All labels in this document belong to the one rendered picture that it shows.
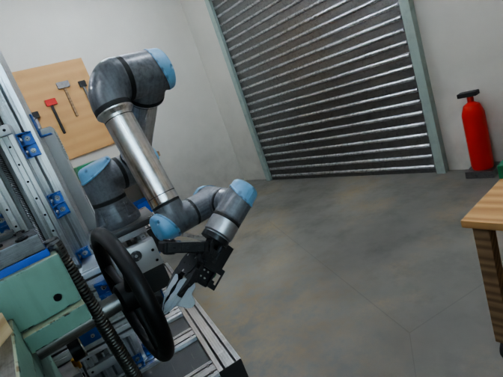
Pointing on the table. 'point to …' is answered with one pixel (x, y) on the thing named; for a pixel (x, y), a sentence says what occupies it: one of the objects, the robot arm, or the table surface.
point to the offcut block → (4, 329)
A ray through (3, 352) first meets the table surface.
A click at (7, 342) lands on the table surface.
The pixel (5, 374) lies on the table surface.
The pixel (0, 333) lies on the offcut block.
